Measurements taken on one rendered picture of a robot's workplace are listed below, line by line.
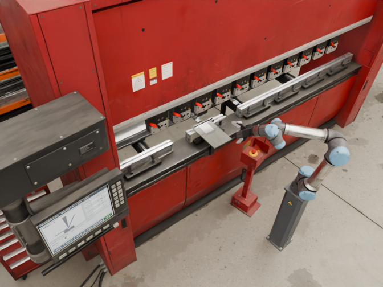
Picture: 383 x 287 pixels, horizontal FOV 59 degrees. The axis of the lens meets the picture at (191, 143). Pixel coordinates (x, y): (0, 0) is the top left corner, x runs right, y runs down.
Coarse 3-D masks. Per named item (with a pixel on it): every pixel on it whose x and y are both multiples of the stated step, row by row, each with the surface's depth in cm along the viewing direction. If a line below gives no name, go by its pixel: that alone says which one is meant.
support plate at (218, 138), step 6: (216, 126) 280; (198, 132) 274; (204, 132) 275; (216, 132) 275; (222, 132) 275; (204, 138) 270; (210, 138) 270; (216, 138) 270; (222, 138) 270; (228, 138) 270; (210, 144) 265; (216, 144) 265; (222, 144) 267
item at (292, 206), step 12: (288, 192) 264; (288, 204) 272; (300, 204) 264; (276, 216) 296; (288, 216) 279; (300, 216) 285; (276, 228) 301; (288, 228) 289; (276, 240) 309; (288, 240) 308
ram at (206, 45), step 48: (144, 0) 178; (192, 0) 197; (240, 0) 220; (288, 0) 250; (336, 0) 289; (144, 48) 196; (192, 48) 220; (240, 48) 249; (288, 48) 288; (144, 96) 219; (192, 96) 248
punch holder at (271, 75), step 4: (280, 60) 291; (272, 64) 287; (276, 64) 291; (280, 64) 294; (268, 68) 291; (272, 68) 290; (276, 68) 294; (280, 68) 298; (268, 72) 293; (272, 72) 294; (280, 72) 302; (268, 76) 295; (272, 76) 297; (276, 76) 301
